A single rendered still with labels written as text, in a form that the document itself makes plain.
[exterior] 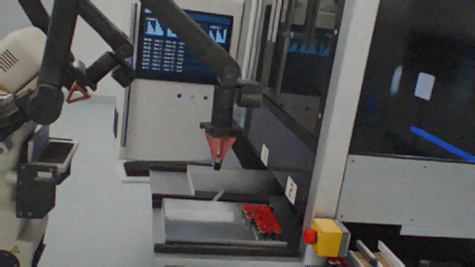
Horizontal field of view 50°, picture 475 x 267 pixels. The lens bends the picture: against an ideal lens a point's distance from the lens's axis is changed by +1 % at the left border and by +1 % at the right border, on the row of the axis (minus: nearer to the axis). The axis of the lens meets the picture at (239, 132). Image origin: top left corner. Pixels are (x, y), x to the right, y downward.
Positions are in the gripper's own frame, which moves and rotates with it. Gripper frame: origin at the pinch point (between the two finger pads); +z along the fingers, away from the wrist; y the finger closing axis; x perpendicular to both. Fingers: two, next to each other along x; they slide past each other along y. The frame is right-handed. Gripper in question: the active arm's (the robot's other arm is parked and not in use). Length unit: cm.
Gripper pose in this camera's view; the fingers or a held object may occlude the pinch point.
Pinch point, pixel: (217, 157)
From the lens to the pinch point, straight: 136.8
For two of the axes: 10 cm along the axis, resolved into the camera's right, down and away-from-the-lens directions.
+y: 8.9, -0.1, 4.5
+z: -1.1, 9.6, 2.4
